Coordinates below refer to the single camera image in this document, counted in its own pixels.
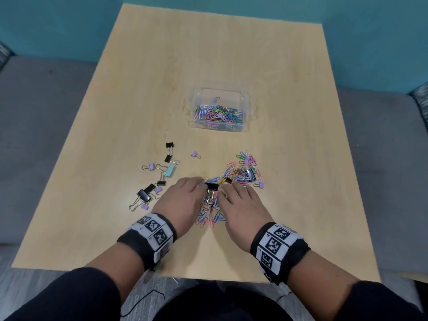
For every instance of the large black binder clip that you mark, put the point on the large black binder clip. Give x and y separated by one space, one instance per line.
249 174
142 195

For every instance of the person's right forearm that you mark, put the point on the person's right forearm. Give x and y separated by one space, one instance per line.
317 274

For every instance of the person's left fingers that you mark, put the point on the person's left fingers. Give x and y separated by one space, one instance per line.
190 183

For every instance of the person's left forearm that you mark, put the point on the person's left forearm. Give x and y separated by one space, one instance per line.
120 267

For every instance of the medium black binder clip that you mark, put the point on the medium black binder clip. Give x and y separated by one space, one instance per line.
211 186
149 188

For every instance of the patterned grey cushion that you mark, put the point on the patterned grey cushion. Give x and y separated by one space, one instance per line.
4 55
422 103

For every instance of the person's left hand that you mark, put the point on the person's left hand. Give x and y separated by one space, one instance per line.
180 203

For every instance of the colourful paper clips scattered pile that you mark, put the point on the colourful paper clips scattered pile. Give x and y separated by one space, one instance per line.
234 172

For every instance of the person's right thumb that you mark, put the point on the person's right thumb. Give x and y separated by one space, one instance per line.
224 202

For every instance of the black trousers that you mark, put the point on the black trousers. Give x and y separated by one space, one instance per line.
220 304

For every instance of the black marker wristband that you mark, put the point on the black marker wristband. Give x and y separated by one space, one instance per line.
277 250
150 237

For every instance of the person's right hand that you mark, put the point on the person's right hand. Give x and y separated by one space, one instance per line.
245 217

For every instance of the colourful paper clips heap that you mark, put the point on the colourful paper clips heap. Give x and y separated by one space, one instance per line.
217 113

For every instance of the clear plastic container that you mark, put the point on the clear plastic container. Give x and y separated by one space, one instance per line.
247 106

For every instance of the light blue binder clip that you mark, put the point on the light blue binder clip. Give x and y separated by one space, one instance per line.
170 170

